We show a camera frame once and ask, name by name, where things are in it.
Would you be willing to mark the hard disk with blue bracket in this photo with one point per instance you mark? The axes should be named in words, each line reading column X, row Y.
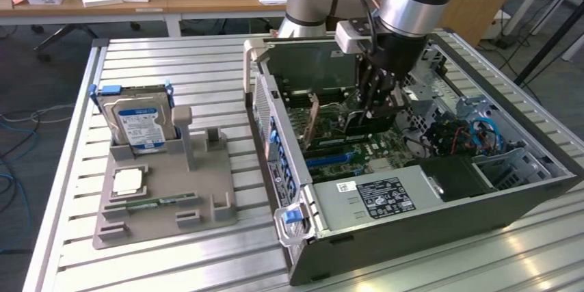
column 137, row 128

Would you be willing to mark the perforated metal disk bay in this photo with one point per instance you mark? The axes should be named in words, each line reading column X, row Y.
column 425, row 117

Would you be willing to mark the blue case latch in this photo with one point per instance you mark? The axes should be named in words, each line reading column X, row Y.
column 290, row 217

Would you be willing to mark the blue expansion slot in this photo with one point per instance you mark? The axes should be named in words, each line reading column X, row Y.
column 335, row 160

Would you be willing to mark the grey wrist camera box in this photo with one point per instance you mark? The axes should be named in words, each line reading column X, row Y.
column 354, row 37

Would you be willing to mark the green RAM stick bare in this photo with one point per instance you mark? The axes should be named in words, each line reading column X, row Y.
column 151, row 202

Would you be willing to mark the white pedestal unit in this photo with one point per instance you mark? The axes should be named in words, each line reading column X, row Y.
column 495, row 27

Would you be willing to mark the black chair base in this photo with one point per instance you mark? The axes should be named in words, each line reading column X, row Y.
column 55, row 36

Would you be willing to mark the grey parts rack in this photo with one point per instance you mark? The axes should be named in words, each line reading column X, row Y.
column 159, row 175

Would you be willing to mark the open black PC case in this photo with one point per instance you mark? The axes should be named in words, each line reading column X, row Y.
column 411, row 247

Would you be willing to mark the green motherboard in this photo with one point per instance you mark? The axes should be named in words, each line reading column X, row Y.
column 389, row 146

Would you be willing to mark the grey metal disk bay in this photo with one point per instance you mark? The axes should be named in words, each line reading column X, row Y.
column 511, row 169

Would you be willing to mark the black plastic shroud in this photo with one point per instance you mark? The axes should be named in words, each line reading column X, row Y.
column 457, row 175

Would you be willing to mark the black RAM slot white latches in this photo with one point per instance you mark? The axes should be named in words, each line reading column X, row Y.
column 338, row 148
column 293, row 91
column 293, row 100

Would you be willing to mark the green graphics card black cooler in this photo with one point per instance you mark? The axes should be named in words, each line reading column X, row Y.
column 370, row 126

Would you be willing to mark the silver chipset heatsink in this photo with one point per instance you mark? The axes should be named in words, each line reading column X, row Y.
column 383, row 165

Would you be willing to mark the grey power supply unit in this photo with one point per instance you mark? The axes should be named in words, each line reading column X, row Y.
column 338, row 210

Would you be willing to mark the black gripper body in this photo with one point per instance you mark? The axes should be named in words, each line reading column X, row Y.
column 397, row 52

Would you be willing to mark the black tripod leg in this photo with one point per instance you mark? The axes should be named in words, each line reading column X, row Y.
column 547, row 44

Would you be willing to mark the silver CPU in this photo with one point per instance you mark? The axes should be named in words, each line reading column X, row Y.
column 129, row 182

